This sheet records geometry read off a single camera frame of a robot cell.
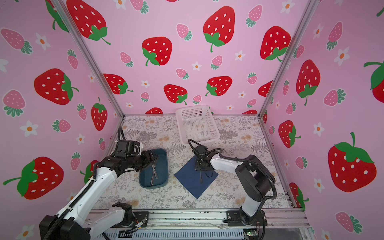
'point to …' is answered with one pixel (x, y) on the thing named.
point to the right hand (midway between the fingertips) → (197, 166)
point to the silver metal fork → (154, 172)
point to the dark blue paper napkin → (196, 182)
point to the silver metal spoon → (201, 178)
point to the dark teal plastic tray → (162, 169)
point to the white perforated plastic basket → (197, 123)
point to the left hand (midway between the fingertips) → (156, 158)
